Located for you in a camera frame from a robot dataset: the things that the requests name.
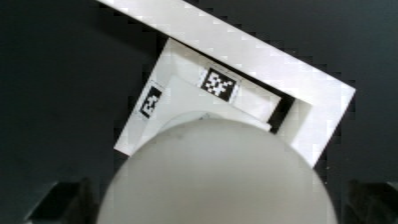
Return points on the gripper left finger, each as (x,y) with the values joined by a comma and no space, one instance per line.
(68,205)

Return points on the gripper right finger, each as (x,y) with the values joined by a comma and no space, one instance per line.
(372,204)

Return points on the white lamp bulb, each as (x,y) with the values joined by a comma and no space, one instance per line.
(216,174)

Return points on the white lamp base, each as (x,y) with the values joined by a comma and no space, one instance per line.
(196,90)

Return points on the white U-shaped fence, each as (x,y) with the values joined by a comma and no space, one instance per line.
(219,40)

